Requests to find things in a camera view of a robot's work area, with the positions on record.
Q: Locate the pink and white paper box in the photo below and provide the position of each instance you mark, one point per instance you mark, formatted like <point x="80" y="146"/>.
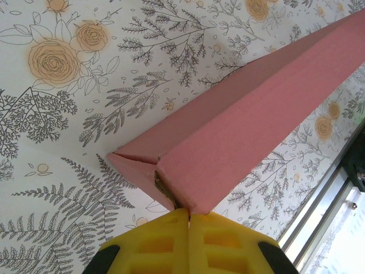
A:
<point x="242" y="120"/>

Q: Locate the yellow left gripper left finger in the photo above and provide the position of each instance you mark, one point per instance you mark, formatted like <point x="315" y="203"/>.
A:
<point x="154" y="248"/>

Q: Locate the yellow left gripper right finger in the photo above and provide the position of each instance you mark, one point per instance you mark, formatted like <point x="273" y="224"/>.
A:
<point x="228" y="248"/>

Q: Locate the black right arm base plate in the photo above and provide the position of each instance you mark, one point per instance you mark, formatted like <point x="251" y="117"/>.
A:
<point x="356" y="165"/>

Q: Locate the long aluminium base rail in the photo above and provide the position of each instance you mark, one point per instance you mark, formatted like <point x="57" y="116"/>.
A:
<point x="319" y="205"/>

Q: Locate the floral printed table cover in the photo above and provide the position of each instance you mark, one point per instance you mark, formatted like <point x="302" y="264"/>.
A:
<point x="85" y="114"/>

